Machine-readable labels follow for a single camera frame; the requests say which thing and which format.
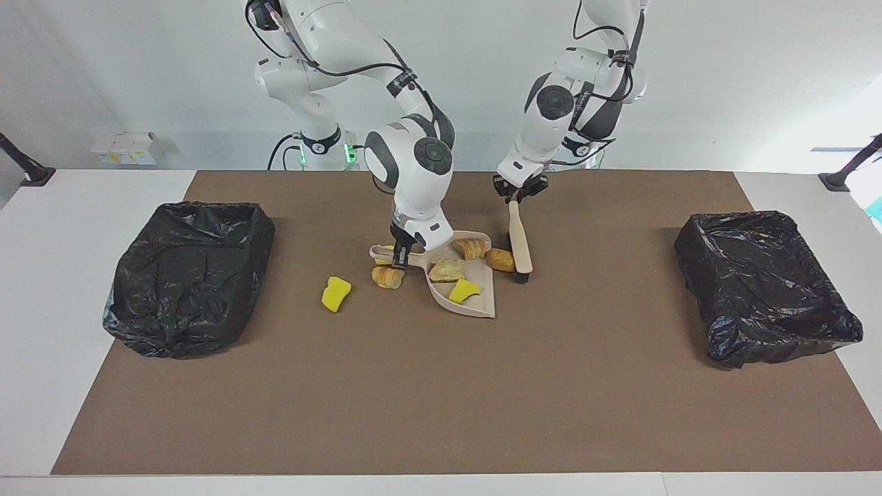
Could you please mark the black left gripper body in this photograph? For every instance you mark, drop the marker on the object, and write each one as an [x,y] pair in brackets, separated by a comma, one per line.
[521,183]

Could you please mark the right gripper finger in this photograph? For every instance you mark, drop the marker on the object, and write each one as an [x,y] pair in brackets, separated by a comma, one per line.
[402,255]

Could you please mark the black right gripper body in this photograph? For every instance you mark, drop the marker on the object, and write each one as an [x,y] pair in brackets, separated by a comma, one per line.
[402,237]

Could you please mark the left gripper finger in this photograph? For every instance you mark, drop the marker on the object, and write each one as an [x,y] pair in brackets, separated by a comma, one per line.
[536,189]
[503,189]

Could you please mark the yellow notched sponge piece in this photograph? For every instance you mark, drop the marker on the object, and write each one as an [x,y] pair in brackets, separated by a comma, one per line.
[383,260]

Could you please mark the short striped croissant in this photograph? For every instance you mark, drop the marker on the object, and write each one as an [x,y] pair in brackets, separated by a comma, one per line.
[387,277]

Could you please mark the pale stone-like bread chunk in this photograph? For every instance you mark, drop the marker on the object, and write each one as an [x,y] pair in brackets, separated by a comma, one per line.
[446,270]

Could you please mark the beige hand brush black bristles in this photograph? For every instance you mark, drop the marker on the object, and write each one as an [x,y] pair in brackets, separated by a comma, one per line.
[520,241]

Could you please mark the long striped croissant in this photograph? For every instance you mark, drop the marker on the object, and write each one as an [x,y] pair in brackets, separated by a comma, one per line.
[470,248]

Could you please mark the brown fried nugget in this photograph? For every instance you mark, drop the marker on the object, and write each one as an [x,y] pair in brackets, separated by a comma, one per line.
[501,260]

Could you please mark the yellow wedge sponge piece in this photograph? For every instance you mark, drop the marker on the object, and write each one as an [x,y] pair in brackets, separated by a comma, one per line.
[464,290]

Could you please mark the beige plastic dustpan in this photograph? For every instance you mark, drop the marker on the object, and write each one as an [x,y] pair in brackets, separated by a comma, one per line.
[475,306]

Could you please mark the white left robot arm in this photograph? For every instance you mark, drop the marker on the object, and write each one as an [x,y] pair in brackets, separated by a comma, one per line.
[544,124]

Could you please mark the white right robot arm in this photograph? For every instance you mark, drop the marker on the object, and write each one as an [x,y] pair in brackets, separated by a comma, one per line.
[413,179]

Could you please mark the black bag lined bin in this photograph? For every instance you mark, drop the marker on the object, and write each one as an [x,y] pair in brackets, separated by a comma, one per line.
[186,275]
[758,289]

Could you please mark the brown table mat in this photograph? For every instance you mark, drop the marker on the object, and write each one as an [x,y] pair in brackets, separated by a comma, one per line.
[441,427]

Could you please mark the white cardboard box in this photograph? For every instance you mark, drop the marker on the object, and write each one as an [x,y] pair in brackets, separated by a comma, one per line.
[127,148]

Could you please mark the teal object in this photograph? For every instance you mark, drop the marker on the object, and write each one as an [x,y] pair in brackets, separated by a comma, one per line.
[876,210]

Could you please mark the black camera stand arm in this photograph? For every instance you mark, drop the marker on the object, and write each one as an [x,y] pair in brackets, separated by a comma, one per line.
[851,169]
[24,165]

